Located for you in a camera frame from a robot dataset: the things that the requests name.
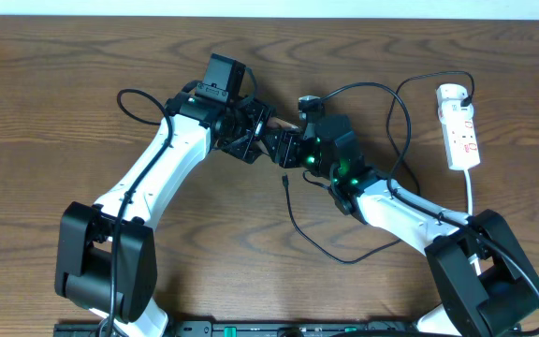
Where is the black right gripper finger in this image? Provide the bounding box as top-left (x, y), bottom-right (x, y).
top-left (260, 129), bottom-right (293, 143)
top-left (262, 139), bottom-right (288, 165)

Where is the black charger cable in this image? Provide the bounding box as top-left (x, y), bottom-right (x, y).
top-left (281, 69), bottom-right (476, 265)

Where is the bronze Galaxy smartphone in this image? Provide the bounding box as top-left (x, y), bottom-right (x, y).
top-left (267, 117), bottom-right (299, 130)

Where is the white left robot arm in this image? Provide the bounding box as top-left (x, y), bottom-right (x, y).
top-left (54, 54), bottom-right (273, 336)

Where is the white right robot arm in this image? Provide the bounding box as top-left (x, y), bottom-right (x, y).
top-left (253, 115), bottom-right (539, 336)

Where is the white power strip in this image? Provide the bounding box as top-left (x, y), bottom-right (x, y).
top-left (436, 83), bottom-right (480, 171)

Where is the white power strip cord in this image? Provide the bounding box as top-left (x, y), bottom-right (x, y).
top-left (463, 168), bottom-right (474, 216)

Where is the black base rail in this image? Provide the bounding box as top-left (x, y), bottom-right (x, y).
top-left (52, 319), bottom-right (420, 337)

